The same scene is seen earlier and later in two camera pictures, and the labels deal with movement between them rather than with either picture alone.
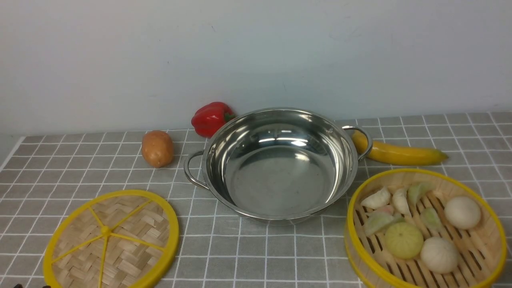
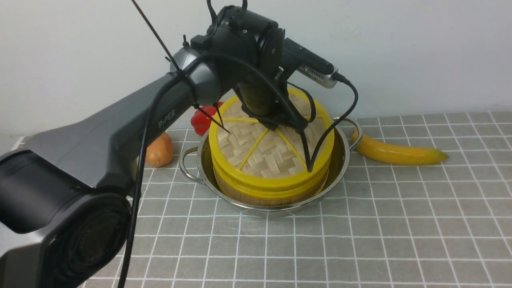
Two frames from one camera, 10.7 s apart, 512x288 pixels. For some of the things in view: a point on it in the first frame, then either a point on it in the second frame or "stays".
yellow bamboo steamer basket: [417, 228] -> [272, 198]
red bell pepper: [207, 119] stays
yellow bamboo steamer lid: [125, 239] -> [292, 156]
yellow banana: [395, 155] stays
